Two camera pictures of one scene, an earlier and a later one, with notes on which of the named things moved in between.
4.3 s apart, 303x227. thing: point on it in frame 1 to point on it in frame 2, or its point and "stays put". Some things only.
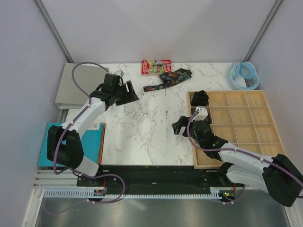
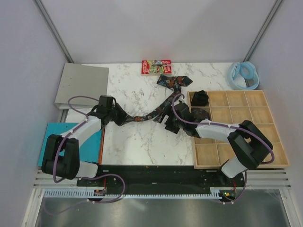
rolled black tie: (200, 98) stays put
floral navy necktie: (169, 79) to (175, 82)
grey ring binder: (89, 76) stays put
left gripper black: (129, 97) to (124, 118)
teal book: (92, 140) stays put
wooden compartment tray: (242, 118) stays put
